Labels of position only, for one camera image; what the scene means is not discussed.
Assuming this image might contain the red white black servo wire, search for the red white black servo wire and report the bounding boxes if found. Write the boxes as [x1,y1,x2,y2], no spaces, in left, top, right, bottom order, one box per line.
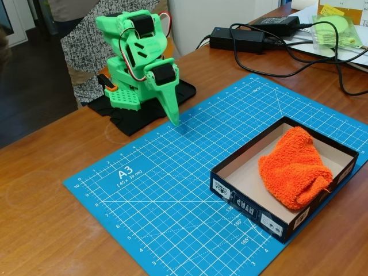
[118,26,151,83]

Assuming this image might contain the black cardboard box tray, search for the black cardboard box tray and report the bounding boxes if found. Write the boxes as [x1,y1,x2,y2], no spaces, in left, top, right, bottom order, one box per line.
[209,116,360,245]

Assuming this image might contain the flat black power adapter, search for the flat black power adapter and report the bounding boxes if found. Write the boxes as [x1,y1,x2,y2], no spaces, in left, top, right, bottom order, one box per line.
[251,16,301,37]

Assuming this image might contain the white paper sheets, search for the white paper sheets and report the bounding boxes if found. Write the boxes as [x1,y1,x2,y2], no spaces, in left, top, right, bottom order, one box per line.
[283,9,368,73]

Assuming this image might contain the cardboard box yellow label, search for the cardboard box yellow label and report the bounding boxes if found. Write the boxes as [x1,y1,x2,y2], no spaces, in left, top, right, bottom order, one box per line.
[317,0,368,27]

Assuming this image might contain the short black adapter cable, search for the short black adapter cable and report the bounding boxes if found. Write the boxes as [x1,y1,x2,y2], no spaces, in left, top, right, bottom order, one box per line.
[195,34,212,51]

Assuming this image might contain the blue cutting mat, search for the blue cutting mat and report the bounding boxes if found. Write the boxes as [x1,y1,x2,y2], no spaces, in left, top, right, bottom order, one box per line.
[62,73,368,276]

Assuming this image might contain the white door frame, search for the white door frame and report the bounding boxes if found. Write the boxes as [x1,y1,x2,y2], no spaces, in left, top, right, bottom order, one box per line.
[0,0,28,53]

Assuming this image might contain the bag of green printed parts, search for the bag of green printed parts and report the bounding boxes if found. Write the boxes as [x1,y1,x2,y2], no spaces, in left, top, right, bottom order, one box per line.
[311,13,364,51]

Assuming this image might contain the black orange table clamp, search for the black orange table clamp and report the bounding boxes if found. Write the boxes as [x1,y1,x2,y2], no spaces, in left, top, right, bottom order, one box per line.
[97,74,119,93]

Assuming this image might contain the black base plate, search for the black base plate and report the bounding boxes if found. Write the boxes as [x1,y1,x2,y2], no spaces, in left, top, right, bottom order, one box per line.
[87,78,197,137]

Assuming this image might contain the orange fluffy cloth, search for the orange fluffy cloth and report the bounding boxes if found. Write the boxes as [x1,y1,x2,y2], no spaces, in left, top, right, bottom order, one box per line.
[258,126,334,211]

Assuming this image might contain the large black power adapter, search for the large black power adapter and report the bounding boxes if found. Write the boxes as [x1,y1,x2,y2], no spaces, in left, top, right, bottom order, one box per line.
[209,26,266,55]

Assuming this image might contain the long black power cable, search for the long black power cable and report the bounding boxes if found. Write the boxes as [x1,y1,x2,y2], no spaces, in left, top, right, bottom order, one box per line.
[229,21,368,97]

